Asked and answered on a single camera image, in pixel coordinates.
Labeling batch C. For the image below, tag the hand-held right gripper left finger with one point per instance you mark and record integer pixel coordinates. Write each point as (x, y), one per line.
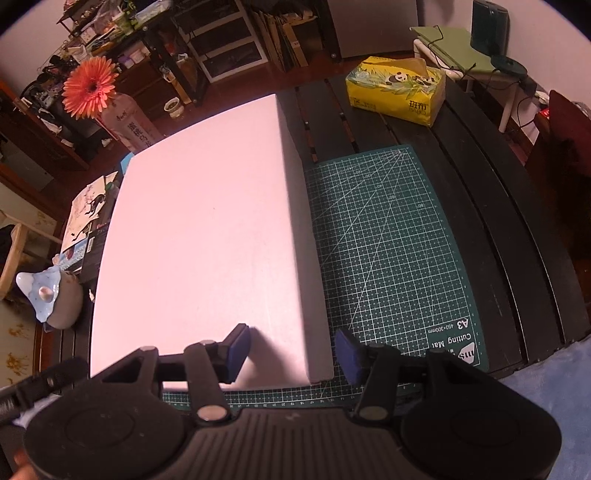
(238, 355)

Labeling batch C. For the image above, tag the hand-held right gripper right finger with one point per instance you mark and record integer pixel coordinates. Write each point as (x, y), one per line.
(351, 357)

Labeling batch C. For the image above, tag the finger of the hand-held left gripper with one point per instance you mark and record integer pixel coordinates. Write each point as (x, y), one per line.
(41, 381)

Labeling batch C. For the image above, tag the white cardboard box lid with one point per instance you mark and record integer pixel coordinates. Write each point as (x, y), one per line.
(198, 230)

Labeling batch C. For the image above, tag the black slatted desktop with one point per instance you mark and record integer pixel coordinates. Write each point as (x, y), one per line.
(508, 207)

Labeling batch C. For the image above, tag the wardrobe with green printed doors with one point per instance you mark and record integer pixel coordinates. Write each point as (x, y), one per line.
(18, 350)

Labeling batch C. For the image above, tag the blue mountain-shaped humidifier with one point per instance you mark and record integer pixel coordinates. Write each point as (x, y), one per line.
(64, 304)

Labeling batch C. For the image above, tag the green cutting mat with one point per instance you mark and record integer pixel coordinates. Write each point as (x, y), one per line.
(392, 254)

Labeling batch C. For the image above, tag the beige chair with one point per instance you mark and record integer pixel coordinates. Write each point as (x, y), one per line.
(13, 258)

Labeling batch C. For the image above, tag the blue white printed booklet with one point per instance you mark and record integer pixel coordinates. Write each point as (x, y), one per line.
(74, 256)

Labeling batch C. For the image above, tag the light blue blanket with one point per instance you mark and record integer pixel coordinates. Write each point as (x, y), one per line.
(554, 392)

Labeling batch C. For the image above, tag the teal card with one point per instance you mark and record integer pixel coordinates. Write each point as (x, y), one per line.
(125, 162)

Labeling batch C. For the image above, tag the small white cup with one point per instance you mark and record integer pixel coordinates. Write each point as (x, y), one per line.
(172, 108)

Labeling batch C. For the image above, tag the yellow panda tissue pack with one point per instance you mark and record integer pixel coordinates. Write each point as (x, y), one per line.
(392, 97)

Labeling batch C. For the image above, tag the pink gerbera flower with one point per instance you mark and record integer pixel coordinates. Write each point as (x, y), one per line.
(90, 87)

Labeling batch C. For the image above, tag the black bookshelf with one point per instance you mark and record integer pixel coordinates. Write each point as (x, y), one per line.
(277, 37)

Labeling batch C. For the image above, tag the green folding table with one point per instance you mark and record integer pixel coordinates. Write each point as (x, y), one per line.
(452, 50)

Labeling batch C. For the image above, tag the grey cabinet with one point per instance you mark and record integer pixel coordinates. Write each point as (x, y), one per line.
(374, 27)

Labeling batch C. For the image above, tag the black round base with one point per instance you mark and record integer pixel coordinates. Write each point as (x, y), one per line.
(508, 64)

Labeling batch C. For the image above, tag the cluttered black shelf desk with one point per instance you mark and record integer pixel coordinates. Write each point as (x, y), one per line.
(92, 27)

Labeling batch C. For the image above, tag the black speaker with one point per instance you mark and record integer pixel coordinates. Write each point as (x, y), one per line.
(489, 23)

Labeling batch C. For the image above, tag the white frame drawer unit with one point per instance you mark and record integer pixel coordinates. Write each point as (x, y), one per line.
(221, 50)

